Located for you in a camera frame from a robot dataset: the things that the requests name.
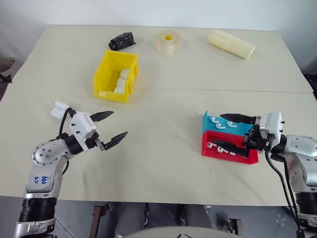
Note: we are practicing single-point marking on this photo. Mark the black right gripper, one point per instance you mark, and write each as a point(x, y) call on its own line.
point(256, 141)

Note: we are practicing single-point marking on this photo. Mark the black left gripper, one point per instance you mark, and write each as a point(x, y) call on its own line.
point(93, 141)

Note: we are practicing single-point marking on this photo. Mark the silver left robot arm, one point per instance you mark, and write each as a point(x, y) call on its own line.
point(44, 154)

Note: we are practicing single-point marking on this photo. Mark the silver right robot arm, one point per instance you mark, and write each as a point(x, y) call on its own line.
point(301, 151)

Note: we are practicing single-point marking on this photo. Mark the yellow plastic bin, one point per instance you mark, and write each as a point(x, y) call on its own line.
point(106, 79)

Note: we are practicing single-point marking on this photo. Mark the teal tray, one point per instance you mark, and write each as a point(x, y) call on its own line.
point(244, 129)

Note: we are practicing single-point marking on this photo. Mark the red tray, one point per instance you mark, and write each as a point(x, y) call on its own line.
point(224, 158)

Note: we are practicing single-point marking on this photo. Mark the black wrapped roll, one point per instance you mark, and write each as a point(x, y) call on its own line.
point(122, 39)

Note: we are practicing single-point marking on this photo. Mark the cream plastic cylinder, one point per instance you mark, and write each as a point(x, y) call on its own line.
point(231, 43)

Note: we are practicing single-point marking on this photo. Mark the dark equipment beside table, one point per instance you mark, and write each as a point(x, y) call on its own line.
point(311, 84)

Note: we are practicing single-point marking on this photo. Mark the clear tape roll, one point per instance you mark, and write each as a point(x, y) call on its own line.
point(168, 43)

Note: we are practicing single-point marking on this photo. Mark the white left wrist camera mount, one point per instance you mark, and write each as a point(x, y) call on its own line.
point(83, 125)

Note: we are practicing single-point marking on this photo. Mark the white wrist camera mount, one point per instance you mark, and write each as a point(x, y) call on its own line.
point(275, 124)
point(83, 125)

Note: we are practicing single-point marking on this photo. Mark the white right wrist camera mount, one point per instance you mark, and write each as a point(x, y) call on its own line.
point(275, 124)

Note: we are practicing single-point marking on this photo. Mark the rusty metal bracket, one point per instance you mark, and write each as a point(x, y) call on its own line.
point(100, 210)
point(234, 226)

